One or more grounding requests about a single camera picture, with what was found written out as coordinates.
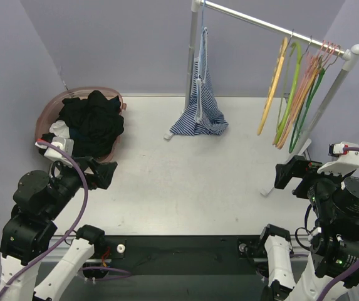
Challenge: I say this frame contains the pink hanger bundle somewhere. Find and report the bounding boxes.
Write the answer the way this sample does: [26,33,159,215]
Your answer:
[279,43,340,141]

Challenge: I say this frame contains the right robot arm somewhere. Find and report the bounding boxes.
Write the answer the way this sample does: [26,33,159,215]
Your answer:
[256,147,359,300]

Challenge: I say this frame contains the silver clothes rack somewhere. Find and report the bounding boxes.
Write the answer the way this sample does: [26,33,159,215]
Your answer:
[163,0,359,197]

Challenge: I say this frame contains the pink laundry basket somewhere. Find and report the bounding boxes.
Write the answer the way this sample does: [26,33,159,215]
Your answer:
[34,87,126,162]

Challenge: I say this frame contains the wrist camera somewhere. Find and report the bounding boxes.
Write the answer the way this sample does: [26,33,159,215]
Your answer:
[317,141,359,176]
[35,137,74,164]

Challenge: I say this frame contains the yellow plastic hanger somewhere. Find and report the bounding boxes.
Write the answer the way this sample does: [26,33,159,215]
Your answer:
[257,37,289,135]

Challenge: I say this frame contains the dark green hanger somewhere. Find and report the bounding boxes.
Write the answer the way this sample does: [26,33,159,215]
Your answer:
[288,68,325,153]

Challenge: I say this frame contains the lime green hanger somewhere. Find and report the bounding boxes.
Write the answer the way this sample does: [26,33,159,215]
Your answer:
[273,42,301,148]

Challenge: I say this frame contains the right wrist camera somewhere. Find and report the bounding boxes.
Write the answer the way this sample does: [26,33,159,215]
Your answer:
[317,141,359,176]

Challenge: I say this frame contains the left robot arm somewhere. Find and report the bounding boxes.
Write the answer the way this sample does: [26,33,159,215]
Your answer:
[0,157,118,300]

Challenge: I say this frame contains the blue striped tank top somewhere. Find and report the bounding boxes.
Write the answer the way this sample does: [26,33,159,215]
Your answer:
[170,28,228,136]

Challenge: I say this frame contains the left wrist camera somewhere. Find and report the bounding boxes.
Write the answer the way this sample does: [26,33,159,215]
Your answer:
[35,137,74,164]

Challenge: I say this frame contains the light blue hanger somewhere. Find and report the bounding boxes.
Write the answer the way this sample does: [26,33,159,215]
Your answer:
[198,1,208,81]

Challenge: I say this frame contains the black tank top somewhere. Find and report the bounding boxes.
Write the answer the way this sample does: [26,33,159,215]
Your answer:
[58,90,125,157]

